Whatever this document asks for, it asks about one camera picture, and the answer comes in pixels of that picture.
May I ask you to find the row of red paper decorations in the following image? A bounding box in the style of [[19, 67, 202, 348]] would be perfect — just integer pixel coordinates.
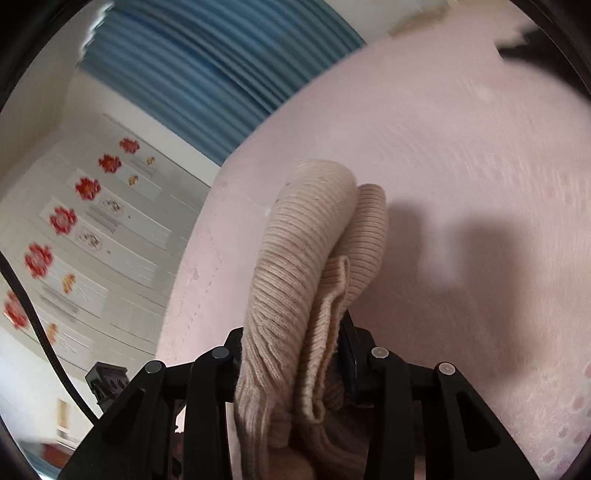
[[2, 137, 141, 330]]

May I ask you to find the black jacket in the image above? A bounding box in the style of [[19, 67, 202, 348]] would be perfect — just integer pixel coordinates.
[[495, 25, 570, 80]]

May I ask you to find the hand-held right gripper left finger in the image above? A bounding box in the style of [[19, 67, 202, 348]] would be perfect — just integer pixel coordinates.
[[58, 327, 245, 480]]

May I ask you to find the white wardrobe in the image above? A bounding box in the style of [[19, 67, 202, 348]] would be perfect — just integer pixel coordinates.
[[0, 113, 213, 370]]

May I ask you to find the black cable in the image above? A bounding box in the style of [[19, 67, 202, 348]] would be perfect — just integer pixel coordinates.
[[0, 251, 100, 423]]

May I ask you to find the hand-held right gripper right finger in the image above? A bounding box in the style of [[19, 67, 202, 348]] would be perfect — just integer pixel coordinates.
[[337, 310, 540, 480]]

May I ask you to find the bed with pink sheet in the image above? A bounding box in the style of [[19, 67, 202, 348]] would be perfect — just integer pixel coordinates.
[[154, 0, 591, 480]]

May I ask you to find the beige knit sweater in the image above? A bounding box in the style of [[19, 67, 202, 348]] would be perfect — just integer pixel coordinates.
[[233, 158, 419, 480]]

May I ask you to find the blue curtain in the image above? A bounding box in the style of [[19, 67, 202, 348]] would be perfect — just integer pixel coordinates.
[[78, 4, 370, 167]]

